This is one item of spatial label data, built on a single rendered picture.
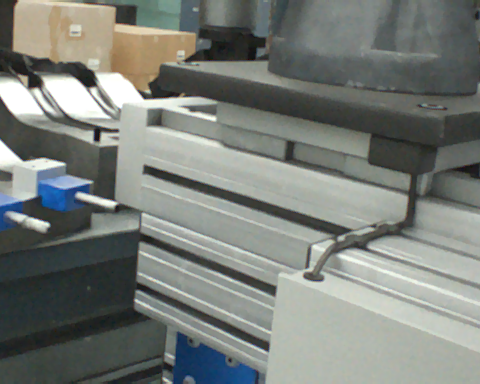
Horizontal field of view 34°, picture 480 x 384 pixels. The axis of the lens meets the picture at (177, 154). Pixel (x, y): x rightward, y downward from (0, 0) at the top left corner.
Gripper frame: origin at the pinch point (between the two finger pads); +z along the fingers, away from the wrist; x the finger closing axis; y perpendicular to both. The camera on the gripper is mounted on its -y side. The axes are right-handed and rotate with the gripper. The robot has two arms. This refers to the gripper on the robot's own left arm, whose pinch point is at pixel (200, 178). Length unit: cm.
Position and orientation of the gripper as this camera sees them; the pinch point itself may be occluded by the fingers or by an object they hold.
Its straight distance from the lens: 103.0
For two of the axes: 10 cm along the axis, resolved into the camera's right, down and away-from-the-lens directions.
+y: 7.1, 2.1, -6.7
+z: -0.9, 9.7, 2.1
